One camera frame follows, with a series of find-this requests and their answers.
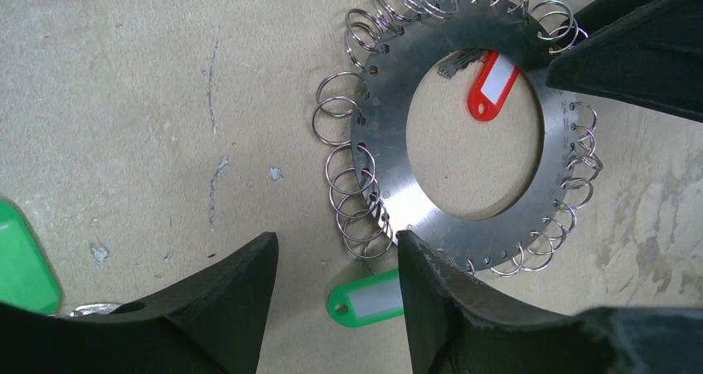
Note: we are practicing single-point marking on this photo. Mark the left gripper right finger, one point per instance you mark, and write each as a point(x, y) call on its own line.
point(456, 323)

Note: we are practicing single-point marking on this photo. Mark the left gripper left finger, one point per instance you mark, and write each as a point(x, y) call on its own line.
point(212, 321)

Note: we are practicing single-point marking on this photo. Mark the green tag key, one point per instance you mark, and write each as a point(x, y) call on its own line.
point(27, 280)
point(366, 301)

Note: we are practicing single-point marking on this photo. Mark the metal disc with keyrings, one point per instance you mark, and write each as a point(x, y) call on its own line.
point(505, 198)

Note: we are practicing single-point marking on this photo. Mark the red key tag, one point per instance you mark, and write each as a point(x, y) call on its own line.
point(491, 88)

